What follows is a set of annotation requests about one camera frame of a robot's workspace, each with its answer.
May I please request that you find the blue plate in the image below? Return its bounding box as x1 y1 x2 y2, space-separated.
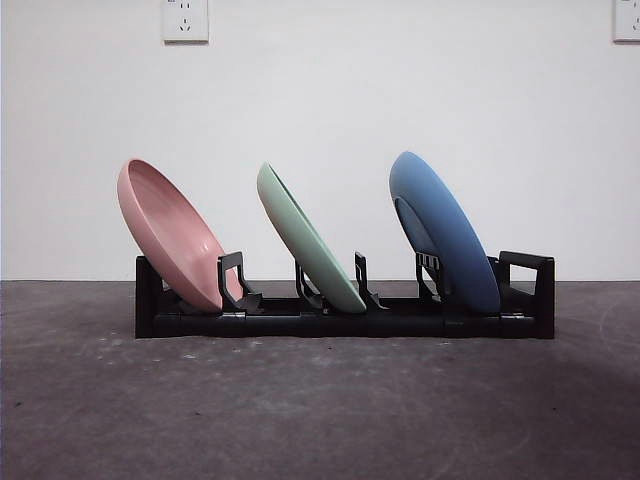
388 150 502 324

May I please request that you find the white wall socket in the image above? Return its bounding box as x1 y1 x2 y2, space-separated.
613 0 640 44
162 0 210 45

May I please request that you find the green plate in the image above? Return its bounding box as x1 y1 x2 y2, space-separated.
256 161 367 316

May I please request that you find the black plastic dish rack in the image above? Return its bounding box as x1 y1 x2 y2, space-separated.
134 249 557 343

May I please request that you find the pink plate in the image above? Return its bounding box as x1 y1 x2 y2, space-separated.
117 158 228 312

